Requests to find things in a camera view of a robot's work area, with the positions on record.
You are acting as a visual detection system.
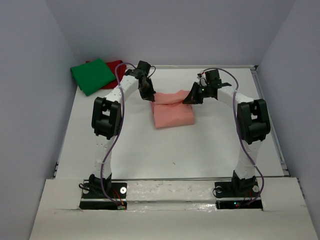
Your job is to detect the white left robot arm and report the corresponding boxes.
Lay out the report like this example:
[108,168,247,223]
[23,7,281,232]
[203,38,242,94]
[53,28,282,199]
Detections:
[88,60,156,198]

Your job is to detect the green folded t shirt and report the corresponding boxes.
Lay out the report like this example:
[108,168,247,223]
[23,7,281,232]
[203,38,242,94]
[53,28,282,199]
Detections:
[70,58,116,96]

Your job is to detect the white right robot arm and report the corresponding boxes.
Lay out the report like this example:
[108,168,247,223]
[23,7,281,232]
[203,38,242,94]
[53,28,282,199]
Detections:
[183,67,271,198]

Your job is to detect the pink t shirt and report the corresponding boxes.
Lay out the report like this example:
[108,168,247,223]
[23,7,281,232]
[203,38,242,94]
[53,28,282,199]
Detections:
[151,90,195,129]

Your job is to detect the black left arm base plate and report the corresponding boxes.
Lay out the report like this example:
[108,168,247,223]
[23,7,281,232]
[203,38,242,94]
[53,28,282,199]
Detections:
[78,181,128,211]

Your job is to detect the red folded t shirt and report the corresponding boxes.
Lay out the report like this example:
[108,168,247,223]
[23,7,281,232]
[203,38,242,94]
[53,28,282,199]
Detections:
[101,60,126,90]

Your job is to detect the white front cover board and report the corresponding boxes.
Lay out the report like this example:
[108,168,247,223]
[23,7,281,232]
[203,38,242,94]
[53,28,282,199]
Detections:
[30,177,318,240]

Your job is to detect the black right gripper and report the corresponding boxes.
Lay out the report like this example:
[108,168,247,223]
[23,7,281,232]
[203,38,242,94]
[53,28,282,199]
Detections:
[182,81,212,105]

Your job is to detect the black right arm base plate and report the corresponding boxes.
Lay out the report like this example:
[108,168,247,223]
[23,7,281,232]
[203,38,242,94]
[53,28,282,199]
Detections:
[212,181,263,210]

